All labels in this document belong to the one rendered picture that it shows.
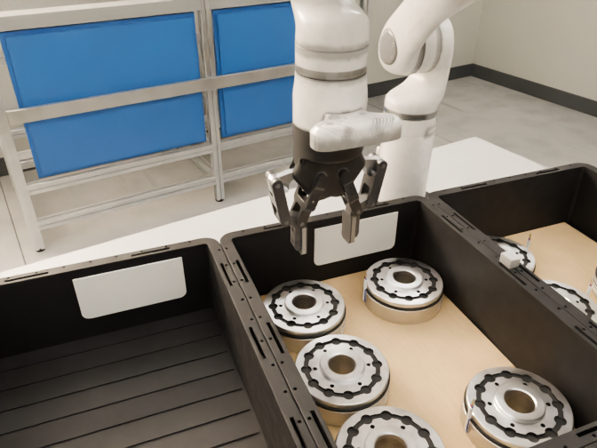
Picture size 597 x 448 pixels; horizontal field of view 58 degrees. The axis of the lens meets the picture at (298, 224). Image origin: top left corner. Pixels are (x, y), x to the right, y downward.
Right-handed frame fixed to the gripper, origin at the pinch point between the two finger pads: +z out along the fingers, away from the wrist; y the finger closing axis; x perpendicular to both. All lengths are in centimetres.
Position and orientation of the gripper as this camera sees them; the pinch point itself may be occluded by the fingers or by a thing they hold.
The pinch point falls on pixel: (324, 234)
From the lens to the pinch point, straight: 63.1
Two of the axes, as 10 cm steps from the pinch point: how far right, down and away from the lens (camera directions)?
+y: -9.3, 2.0, -3.2
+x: 3.7, 5.0, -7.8
